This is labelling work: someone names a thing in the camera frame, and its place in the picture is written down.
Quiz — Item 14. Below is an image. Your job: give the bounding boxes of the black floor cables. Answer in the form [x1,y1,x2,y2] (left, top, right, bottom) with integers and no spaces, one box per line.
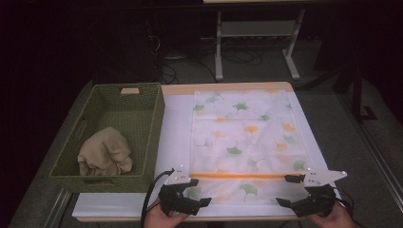
[154,34,264,86]

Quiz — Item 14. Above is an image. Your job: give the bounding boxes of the leaf-print mesh laundry bag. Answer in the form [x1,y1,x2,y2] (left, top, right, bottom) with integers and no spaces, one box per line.
[188,87,311,205]

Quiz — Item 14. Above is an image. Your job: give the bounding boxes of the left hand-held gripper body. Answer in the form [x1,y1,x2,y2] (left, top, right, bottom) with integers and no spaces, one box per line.
[158,163,200,217]

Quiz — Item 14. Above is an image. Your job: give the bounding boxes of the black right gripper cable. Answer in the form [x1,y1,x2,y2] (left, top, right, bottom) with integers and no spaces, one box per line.
[332,185,366,228]

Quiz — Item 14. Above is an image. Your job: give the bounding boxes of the green woven basket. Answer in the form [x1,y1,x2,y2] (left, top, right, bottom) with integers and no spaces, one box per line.
[48,82,166,194]

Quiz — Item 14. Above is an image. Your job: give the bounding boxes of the black metal stand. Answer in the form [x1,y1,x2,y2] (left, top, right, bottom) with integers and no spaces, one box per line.
[300,62,378,124]

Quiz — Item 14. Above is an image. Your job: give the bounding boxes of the person's left hand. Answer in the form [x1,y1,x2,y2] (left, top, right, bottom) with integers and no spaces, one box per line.
[144,197,190,228]

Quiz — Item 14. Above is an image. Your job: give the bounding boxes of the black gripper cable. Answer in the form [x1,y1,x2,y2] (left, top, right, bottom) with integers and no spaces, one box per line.
[140,168,176,228]
[332,185,366,228]

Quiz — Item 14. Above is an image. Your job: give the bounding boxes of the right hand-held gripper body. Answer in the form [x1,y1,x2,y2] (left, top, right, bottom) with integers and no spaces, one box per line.
[290,168,348,219]

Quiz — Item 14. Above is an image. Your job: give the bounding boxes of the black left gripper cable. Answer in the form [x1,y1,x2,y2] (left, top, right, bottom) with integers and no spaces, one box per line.
[140,168,176,228]

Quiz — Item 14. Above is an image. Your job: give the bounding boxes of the beige cloth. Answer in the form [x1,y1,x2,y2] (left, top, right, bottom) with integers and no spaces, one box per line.
[77,126,135,177]

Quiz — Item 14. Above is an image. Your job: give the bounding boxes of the white metal desk frame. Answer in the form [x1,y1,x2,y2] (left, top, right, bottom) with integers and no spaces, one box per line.
[214,8,307,82]

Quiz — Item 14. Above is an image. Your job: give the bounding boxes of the person's right hand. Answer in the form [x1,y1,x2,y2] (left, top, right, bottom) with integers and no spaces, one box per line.
[308,201,356,228]

